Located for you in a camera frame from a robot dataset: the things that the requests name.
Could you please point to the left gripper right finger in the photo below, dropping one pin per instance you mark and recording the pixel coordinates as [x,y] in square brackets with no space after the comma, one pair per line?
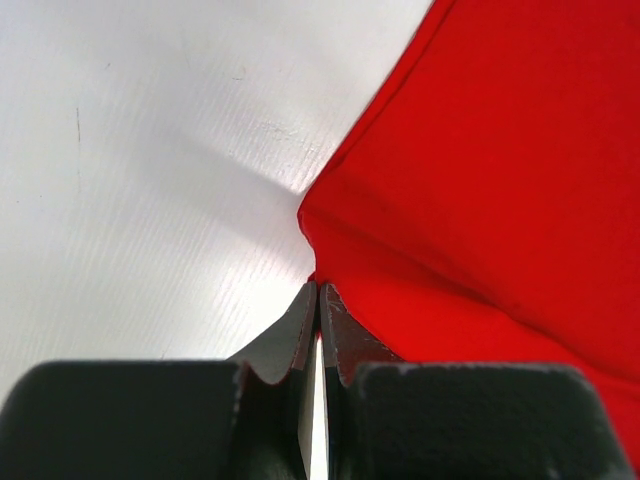
[391,419]

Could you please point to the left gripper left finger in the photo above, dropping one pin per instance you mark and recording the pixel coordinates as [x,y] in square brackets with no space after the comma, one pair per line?
[245,417]

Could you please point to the red t shirt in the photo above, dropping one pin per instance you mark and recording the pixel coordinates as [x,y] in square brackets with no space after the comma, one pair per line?
[485,206]

